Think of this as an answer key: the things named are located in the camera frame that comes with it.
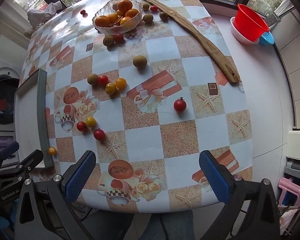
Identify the yellow cherry tomato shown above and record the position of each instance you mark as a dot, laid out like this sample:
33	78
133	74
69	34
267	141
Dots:
111	88
90	121
121	83
52	151

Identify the checked printed tablecloth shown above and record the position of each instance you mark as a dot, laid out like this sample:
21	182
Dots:
145	140

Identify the pink plastic stool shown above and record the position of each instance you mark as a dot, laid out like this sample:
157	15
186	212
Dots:
293	187

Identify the red plastic bucket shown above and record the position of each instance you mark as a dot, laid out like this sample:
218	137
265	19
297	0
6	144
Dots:
250	25

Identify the clear glass bowl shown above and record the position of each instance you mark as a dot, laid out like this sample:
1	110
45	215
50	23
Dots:
110	30

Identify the red cherry tomato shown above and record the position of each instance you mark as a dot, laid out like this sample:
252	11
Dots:
83	12
153	8
103	80
119	38
81	126
99	134
179	105

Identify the person's leg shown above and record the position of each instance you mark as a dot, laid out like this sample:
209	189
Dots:
110	227
175	225

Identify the white tray with green rim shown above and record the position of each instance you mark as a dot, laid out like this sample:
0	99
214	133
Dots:
27	120

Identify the brown longan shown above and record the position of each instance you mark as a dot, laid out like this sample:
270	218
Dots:
163	16
92	79
140	61
108	40
145	6
148	18

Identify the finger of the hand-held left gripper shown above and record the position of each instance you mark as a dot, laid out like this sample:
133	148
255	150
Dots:
11	147
32	158

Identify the person's left leg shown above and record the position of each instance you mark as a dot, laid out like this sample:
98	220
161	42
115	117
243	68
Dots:
110	227

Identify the white crumpled cloth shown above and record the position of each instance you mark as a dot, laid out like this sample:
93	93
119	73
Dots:
43	12

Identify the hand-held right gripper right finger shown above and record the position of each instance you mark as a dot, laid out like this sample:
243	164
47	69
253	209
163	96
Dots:
213	177

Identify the white plastic basin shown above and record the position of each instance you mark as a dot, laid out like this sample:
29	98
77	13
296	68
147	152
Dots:
236	35

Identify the white washing machine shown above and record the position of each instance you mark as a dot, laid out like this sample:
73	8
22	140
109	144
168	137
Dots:
2	105

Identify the blue plastic dish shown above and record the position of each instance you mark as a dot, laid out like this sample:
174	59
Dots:
267	40

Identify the purple soft pack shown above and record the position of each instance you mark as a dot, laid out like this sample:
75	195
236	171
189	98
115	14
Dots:
0	141

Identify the grey storage bin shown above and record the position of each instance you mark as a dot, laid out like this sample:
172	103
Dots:
297	171

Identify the small orange mandarin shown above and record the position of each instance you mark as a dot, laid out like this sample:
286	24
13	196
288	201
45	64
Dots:
119	12

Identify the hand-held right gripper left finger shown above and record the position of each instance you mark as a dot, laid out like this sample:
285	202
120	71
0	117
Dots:
81	177

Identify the person's right leg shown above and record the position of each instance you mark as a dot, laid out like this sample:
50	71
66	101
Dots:
175	225

